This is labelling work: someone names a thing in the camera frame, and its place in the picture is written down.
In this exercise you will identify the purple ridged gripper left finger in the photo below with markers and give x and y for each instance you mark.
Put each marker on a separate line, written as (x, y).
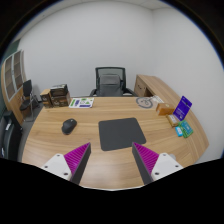
(70, 166)

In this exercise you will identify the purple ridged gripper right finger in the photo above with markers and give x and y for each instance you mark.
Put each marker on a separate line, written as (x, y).
(153, 166)

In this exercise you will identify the black computer mouse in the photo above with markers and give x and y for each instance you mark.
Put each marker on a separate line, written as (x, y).
(68, 126)

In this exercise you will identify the dark grey mouse pad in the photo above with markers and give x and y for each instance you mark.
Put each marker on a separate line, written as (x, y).
(120, 133)

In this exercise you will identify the blue small pack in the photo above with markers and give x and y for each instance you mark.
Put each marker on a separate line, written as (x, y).
(178, 131)

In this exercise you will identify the tan small packet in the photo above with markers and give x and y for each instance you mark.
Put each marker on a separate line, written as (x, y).
(172, 120)

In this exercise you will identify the green card pack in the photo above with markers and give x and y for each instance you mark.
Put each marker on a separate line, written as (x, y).
(185, 128)

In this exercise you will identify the orange brown cardboard box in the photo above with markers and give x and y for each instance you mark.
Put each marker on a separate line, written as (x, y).
(164, 109)

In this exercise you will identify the white green purple booklet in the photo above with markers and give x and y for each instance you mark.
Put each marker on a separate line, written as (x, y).
(81, 103)

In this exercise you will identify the purple standing card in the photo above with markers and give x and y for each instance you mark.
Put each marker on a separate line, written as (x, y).
(182, 108)

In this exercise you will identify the dark brown stacked boxes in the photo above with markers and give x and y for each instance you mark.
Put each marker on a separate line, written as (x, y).
(60, 95)

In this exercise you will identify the small brown box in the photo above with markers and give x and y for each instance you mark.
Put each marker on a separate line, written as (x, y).
(46, 98)

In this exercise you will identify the wooden side cabinet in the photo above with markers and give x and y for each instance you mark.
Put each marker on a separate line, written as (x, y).
(147, 86)

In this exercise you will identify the black visitor chair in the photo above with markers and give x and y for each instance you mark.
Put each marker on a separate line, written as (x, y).
(28, 99)

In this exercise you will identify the black mesh office chair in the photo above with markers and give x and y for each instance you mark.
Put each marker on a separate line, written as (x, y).
(111, 82)

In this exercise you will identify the wooden bookshelf with glass doors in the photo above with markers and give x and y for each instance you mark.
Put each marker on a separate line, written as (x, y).
(12, 78)

